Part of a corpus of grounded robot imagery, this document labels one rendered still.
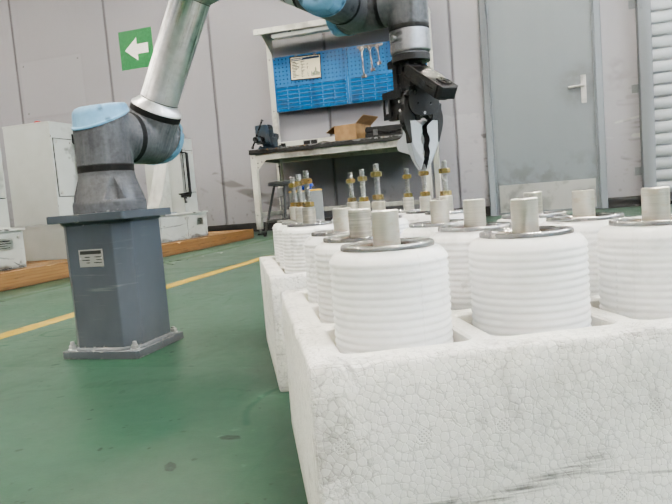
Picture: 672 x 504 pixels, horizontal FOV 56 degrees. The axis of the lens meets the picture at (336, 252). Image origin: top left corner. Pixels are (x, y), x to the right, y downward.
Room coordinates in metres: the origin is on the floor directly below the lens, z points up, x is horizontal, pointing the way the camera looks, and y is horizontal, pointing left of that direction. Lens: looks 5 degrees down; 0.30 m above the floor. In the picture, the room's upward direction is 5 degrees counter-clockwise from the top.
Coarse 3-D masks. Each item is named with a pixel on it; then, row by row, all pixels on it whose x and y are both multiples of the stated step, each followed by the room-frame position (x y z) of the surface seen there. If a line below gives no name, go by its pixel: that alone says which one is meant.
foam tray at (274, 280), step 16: (272, 256) 1.33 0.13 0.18; (272, 272) 1.03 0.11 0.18; (304, 272) 0.99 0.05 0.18; (272, 288) 0.96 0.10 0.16; (288, 288) 0.96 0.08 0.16; (304, 288) 0.97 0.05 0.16; (272, 304) 0.96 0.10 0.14; (272, 320) 0.99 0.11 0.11; (272, 336) 1.05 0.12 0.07; (272, 352) 1.10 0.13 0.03
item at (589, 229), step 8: (544, 224) 0.66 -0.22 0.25; (552, 224) 0.64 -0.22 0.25; (560, 224) 0.63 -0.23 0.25; (568, 224) 0.63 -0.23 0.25; (576, 224) 0.62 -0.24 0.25; (584, 224) 0.62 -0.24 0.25; (592, 224) 0.62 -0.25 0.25; (600, 224) 0.61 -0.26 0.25; (584, 232) 0.62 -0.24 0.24; (592, 232) 0.61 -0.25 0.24; (592, 240) 0.61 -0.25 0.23; (592, 248) 0.61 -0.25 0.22; (592, 256) 0.61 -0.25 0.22; (592, 264) 0.61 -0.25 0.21; (592, 272) 0.61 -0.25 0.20; (592, 280) 0.61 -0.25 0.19; (592, 288) 0.61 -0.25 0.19
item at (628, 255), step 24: (600, 240) 0.55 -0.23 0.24; (624, 240) 0.52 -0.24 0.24; (648, 240) 0.50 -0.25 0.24; (600, 264) 0.55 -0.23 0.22; (624, 264) 0.52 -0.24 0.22; (648, 264) 0.50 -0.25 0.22; (600, 288) 0.55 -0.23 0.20; (624, 288) 0.52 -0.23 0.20; (648, 288) 0.50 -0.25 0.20; (624, 312) 0.52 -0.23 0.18; (648, 312) 0.51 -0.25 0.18
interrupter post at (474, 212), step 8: (464, 200) 0.64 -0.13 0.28; (472, 200) 0.63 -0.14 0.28; (480, 200) 0.63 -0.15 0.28; (464, 208) 0.64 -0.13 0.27; (472, 208) 0.63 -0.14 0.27; (480, 208) 0.63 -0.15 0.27; (464, 216) 0.64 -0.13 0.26; (472, 216) 0.63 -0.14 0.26; (480, 216) 0.63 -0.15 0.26; (464, 224) 0.64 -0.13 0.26; (472, 224) 0.63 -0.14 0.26; (480, 224) 0.63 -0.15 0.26
